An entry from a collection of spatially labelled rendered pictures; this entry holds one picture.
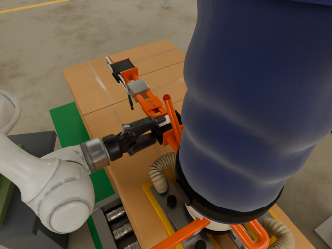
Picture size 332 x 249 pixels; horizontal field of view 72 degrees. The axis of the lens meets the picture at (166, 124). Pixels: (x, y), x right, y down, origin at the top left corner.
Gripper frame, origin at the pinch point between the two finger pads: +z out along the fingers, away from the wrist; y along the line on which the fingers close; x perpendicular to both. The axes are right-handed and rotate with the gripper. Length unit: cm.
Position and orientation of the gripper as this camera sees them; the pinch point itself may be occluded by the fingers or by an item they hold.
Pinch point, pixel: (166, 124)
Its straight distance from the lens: 74.1
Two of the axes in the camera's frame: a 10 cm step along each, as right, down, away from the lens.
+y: -0.1, 6.6, 7.5
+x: 5.0, 6.5, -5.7
